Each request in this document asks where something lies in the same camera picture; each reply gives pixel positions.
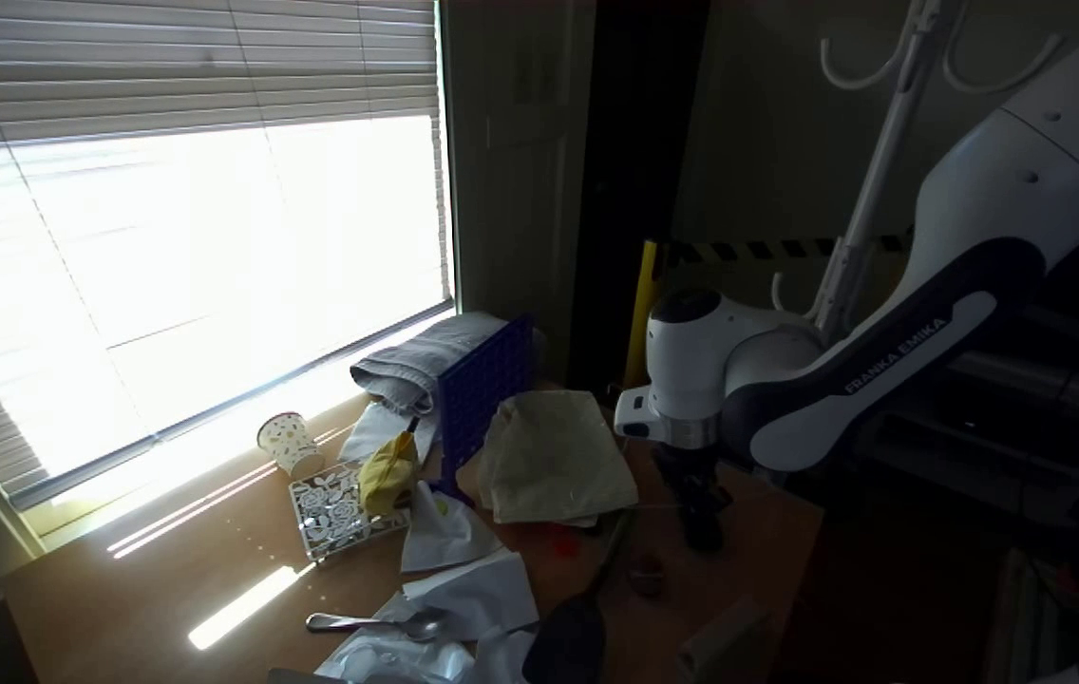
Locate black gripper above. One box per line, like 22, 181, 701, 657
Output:
656, 442, 735, 557

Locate white coat stand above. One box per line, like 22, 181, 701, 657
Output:
767, 0, 1071, 345

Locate yellow towel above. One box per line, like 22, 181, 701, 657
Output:
451, 385, 644, 533

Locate white crumpled cloth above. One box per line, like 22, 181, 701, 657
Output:
397, 477, 504, 582
317, 548, 545, 684

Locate small yellow object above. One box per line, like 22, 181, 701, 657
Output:
355, 426, 427, 518

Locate dark metal shelf rack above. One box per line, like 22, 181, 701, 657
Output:
860, 299, 1079, 548

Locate metal spoon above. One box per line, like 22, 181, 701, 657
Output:
301, 603, 450, 641

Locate white patterned cup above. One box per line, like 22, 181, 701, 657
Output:
252, 406, 322, 482

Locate white window blinds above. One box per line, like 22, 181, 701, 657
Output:
0, 0, 446, 162

